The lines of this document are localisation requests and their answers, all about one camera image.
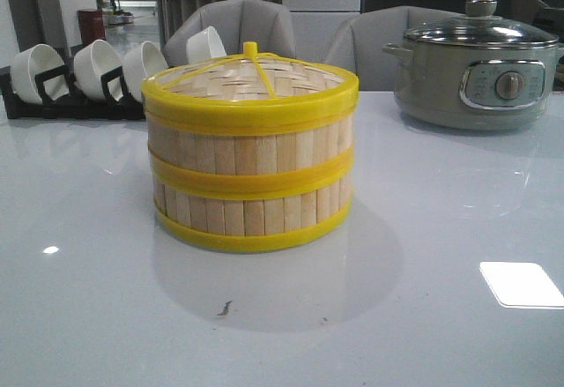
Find woven bamboo steamer lid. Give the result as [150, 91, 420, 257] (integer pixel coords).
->
[142, 41, 359, 135]

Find bamboo steamer tier yellow rims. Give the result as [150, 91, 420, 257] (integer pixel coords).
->
[153, 174, 353, 253]

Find white ceramic bowl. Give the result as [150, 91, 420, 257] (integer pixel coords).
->
[186, 26, 226, 63]
[10, 43, 64, 104]
[73, 39, 122, 101]
[122, 41, 168, 102]

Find grey chair right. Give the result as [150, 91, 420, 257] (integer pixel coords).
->
[323, 6, 456, 91]

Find grey chair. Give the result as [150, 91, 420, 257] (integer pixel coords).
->
[163, 0, 296, 66]
[323, 6, 456, 91]

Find grey chair left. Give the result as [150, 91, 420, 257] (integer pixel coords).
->
[163, 0, 296, 66]

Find green electric cooking pot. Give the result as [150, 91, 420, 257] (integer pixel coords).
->
[382, 41, 563, 131]

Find black bowl rack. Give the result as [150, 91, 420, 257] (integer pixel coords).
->
[1, 57, 145, 120]

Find red bin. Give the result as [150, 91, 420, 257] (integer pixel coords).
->
[77, 9, 106, 47]

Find glass pot lid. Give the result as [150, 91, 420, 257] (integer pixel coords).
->
[404, 0, 560, 49]

